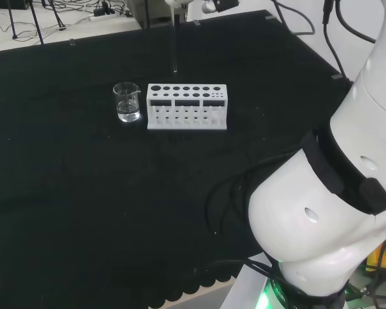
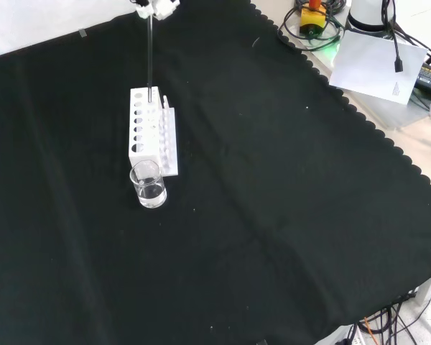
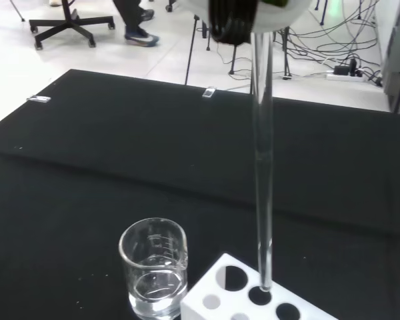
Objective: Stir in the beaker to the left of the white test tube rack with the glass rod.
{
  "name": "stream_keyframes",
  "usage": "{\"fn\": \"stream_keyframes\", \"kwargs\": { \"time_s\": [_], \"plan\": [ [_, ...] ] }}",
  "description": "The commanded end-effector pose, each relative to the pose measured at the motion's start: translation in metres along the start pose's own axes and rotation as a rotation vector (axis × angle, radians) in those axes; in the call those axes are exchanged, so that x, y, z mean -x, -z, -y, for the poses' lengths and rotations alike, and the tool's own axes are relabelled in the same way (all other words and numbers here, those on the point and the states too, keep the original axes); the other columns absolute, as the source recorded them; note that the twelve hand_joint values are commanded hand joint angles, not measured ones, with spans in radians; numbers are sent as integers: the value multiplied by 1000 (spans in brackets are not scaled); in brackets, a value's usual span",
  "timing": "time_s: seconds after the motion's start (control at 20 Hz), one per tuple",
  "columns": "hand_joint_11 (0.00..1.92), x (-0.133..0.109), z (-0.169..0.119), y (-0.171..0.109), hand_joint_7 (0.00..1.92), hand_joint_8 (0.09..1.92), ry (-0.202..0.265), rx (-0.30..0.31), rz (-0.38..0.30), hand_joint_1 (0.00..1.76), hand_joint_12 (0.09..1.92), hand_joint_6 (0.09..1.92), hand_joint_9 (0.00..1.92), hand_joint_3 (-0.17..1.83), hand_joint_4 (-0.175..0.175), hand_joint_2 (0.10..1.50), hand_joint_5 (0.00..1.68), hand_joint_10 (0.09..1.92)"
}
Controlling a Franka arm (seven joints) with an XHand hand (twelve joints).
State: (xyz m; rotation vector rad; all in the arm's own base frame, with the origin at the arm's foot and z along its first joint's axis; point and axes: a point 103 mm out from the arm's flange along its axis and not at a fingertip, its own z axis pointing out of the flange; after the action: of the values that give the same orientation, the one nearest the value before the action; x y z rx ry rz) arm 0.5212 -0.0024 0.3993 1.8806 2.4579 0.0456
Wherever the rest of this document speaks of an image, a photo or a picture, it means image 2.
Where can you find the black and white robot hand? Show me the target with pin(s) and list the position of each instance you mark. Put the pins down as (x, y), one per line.
(159, 8)

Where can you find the clear glass rod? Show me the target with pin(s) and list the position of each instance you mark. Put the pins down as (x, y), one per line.
(149, 54)

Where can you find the white test tube rack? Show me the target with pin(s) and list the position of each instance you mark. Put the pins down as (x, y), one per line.
(143, 122)

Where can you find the clear glass beaker with liquid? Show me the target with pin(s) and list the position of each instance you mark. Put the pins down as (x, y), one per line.
(149, 187)

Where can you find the grey tape piece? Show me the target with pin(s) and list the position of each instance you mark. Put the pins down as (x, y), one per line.
(82, 33)

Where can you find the yellow emergency stop button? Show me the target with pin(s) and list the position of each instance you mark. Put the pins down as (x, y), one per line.
(312, 19)

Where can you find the black scalloped bench cloth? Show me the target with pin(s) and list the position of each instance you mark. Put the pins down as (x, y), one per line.
(237, 201)

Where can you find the white paper sheet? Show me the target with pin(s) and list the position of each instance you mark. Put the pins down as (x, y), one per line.
(377, 66)

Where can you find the pale board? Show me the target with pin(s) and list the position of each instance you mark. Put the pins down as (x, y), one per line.
(391, 109)

